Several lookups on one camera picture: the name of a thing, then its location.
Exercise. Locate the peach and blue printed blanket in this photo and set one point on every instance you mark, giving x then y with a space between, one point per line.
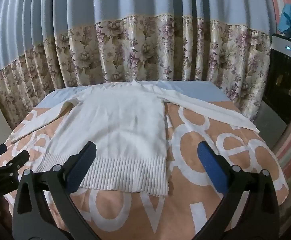
180 205

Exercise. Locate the blue curtain with floral band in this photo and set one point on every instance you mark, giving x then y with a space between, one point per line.
135 55

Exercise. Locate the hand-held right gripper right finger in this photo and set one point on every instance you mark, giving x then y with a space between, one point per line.
211 167

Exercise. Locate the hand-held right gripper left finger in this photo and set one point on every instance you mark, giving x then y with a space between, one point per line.
81 167

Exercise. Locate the blue cloth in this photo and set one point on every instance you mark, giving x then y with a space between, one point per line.
290 17

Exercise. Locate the white knit sweater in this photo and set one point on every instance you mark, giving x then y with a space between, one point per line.
115 120

